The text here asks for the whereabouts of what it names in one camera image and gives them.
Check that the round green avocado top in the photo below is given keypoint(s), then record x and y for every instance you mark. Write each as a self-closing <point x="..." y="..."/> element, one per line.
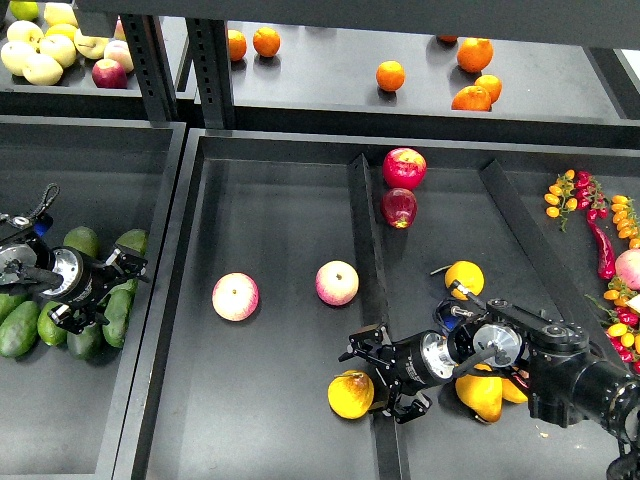
<point x="83" y="239"/>

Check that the black shelf post right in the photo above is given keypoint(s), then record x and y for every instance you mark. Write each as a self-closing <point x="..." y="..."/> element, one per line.
<point x="208" y="46"/>

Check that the black left tray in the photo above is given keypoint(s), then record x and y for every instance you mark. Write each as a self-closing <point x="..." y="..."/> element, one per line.
<point x="63" y="418"/>

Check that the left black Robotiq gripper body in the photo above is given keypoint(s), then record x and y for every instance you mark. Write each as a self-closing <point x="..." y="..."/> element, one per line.
<point x="85" y="282"/>

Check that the pink apple left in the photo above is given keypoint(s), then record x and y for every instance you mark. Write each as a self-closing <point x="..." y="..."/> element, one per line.
<point x="235" y="296"/>

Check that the pale yellow apple middle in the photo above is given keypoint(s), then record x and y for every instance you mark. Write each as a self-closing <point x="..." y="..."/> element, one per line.
<point x="60" y="48"/>

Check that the bright red apple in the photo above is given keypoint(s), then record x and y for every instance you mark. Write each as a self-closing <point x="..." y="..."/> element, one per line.
<point x="404" y="168"/>

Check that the orange cherry tomato bunch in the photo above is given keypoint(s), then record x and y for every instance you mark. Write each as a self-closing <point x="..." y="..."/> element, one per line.
<point x="560" y="199"/>

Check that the yellow pear right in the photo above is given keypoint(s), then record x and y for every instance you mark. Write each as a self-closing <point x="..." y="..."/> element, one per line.
<point x="512" y="393"/>

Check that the pink apple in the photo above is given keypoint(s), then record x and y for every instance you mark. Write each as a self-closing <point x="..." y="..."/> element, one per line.
<point x="337" y="283"/>
<point x="235" y="296"/>

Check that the red chili pepper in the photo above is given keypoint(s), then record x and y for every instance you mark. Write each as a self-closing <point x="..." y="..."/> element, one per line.
<point x="606" y="258"/>

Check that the pink peach on shelf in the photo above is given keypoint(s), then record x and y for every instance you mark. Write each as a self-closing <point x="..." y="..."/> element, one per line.
<point x="118" y="50"/>

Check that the green avocado far left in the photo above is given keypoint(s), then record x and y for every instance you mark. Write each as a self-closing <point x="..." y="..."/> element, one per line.
<point x="8" y="303"/>

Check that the green avocado upper right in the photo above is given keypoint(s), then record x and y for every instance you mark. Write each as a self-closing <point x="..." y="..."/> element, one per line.
<point x="135" y="239"/>

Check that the dark green avocado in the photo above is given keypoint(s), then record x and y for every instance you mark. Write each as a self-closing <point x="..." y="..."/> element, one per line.
<point x="87" y="344"/>

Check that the pale yellow apple with stem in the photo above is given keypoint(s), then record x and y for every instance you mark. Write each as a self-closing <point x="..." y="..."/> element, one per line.
<point x="91" y="47"/>

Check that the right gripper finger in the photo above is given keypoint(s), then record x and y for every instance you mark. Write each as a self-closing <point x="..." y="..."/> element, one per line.
<point x="371" y="343"/>
<point x="401" y="413"/>

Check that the pale yellow apple front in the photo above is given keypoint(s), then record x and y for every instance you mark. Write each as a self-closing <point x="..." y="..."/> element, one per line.
<point x="42" y="70"/>

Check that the orange top left cut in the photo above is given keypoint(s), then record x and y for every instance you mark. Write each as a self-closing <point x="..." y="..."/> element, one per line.
<point x="237" y="45"/>

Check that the yellow pear with brown top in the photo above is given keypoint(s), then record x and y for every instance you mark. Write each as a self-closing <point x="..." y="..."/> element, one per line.
<point x="350" y="394"/>

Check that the mixed cherry tomatoes lower right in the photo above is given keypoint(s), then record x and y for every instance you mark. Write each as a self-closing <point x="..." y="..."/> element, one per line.
<point x="619" y="307"/>

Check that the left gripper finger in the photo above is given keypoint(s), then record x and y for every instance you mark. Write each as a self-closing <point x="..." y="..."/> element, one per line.
<point x="76" y="319"/>
<point x="124" y="264"/>

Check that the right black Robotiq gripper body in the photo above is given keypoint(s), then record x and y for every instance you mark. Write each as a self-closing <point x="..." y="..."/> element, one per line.
<point x="418" y="362"/>

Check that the green avocado lower right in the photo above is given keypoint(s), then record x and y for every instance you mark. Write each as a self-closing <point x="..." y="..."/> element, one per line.
<point x="117" y="313"/>

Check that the pink apple centre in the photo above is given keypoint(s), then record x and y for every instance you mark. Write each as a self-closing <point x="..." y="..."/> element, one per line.
<point x="337" y="283"/>

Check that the pink peach right edge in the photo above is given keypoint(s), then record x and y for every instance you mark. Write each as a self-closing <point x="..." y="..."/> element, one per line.
<point x="627" y="266"/>

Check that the light green avocado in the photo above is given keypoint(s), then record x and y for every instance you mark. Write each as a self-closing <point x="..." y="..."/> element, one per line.
<point x="49" y="332"/>

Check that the green avocado middle right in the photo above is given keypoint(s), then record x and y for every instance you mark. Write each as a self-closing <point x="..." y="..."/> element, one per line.
<point x="130" y="286"/>

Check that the black centre tray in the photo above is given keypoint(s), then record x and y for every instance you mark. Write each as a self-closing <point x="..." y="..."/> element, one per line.
<point x="248" y="399"/>

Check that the dark red apple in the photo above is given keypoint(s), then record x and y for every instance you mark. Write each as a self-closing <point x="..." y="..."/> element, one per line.
<point x="399" y="207"/>

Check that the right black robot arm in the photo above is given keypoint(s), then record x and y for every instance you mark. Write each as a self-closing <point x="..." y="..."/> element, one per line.
<point x="549" y="361"/>

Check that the black tray divider right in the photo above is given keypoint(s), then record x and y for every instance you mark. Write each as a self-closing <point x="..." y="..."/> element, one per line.
<point x="564" y="262"/>

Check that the red apple on shelf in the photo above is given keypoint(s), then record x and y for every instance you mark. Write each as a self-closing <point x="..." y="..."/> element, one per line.
<point x="108" y="73"/>

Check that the pale yellow apple upper left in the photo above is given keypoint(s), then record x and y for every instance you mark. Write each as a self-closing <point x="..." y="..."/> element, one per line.
<point x="25" y="31"/>

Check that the yellow pear bottom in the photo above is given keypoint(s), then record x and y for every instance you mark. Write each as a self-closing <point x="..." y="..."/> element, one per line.
<point x="481" y="394"/>

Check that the black tray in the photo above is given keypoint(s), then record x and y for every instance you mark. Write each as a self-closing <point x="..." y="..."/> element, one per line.
<point x="63" y="418"/>
<point x="248" y="399"/>

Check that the red cherry tomato bunch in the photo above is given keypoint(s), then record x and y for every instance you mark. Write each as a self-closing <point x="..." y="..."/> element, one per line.
<point x="590" y="196"/>

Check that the black shelf post left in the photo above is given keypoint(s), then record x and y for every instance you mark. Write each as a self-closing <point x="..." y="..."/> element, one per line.
<point x="151" y="66"/>

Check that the yellow pear with stem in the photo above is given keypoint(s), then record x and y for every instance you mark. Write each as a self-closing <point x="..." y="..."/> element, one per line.
<point x="465" y="272"/>

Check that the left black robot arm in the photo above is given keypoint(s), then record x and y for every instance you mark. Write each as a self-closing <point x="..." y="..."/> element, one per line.
<point x="26" y="260"/>

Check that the black shelf post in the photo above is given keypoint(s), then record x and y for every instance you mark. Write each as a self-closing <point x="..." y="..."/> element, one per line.
<point x="208" y="46"/>
<point x="151" y="66"/>

